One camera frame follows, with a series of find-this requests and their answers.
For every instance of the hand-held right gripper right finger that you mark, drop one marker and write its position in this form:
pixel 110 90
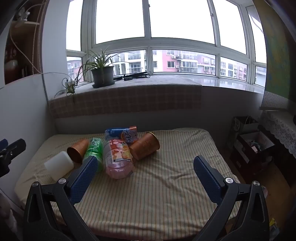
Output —
pixel 208 180

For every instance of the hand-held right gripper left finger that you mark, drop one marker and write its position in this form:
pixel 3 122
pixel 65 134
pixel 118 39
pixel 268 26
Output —
pixel 85 177

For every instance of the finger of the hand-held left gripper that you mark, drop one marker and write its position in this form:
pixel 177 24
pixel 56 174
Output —
pixel 15 147
pixel 3 142

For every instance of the large copper cup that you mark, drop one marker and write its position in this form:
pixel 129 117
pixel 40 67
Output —
pixel 144 146

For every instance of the small copper cup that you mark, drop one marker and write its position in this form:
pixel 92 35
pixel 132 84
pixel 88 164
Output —
pixel 77 150

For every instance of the white plastic cup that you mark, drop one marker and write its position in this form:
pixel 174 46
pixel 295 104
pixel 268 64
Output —
pixel 58 165

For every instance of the green plastic bottle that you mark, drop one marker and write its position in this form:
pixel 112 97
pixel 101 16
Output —
pixel 93 148

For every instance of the pink juice bottle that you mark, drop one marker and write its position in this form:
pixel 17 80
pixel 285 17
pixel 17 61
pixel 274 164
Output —
pixel 118 166

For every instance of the open cardboard box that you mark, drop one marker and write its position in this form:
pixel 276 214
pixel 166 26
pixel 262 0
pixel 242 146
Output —
pixel 245 151

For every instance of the blue orange drink bottle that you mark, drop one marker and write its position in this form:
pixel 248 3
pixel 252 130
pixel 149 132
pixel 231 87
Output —
pixel 120 133

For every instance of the paper shopping bag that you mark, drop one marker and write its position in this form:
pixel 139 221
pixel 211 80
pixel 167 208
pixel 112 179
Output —
pixel 238 129

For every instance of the white cloth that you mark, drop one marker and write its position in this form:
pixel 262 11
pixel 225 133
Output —
pixel 6 215

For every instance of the white charger plug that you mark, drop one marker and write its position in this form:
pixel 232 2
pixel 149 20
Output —
pixel 69 83

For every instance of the white lace tablecloth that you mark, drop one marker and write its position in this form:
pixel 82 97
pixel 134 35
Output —
pixel 282 129

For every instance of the plaid window seat cushion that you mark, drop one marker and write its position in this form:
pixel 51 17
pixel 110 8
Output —
pixel 138 99

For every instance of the wooden shelf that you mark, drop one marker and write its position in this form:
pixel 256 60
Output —
pixel 30 48

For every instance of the stone window sill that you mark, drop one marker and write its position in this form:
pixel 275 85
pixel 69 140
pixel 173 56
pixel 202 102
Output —
pixel 231 83

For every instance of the potted spider plant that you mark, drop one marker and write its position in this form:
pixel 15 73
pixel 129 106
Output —
pixel 103 76

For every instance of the black power strip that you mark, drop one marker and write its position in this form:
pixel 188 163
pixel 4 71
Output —
pixel 128 77

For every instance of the white clip lamp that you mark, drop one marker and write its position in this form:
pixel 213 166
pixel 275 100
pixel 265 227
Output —
pixel 23 14

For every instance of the white window frame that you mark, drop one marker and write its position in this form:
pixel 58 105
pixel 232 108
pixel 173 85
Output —
pixel 148 43

